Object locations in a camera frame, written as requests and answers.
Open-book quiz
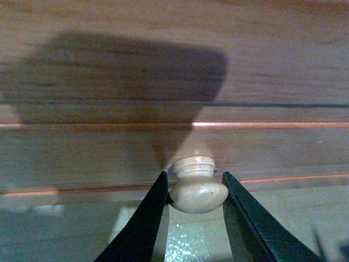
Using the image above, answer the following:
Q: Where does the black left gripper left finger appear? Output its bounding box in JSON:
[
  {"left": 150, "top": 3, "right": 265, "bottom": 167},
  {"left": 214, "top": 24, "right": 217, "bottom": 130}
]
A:
[{"left": 95, "top": 171, "right": 169, "bottom": 261}]

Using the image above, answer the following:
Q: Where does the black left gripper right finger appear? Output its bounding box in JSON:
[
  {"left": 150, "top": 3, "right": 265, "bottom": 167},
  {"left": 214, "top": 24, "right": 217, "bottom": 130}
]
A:
[{"left": 223, "top": 172, "right": 322, "bottom": 261}]

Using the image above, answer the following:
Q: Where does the drawer wooden knob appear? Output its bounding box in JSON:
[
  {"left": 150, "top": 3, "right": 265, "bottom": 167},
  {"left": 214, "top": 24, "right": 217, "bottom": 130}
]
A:
[{"left": 169, "top": 156, "right": 228, "bottom": 214}]

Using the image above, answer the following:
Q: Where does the wooden nightstand cabinet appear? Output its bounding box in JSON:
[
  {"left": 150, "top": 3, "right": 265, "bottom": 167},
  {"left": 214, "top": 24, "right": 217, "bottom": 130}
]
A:
[{"left": 1, "top": 1, "right": 348, "bottom": 108}]

